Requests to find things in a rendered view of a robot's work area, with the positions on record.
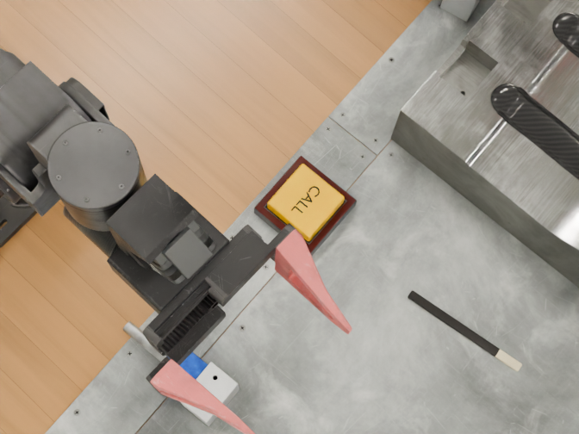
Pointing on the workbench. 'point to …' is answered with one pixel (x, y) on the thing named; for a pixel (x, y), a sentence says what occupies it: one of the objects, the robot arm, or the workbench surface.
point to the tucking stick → (464, 331)
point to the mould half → (506, 134)
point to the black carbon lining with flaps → (504, 95)
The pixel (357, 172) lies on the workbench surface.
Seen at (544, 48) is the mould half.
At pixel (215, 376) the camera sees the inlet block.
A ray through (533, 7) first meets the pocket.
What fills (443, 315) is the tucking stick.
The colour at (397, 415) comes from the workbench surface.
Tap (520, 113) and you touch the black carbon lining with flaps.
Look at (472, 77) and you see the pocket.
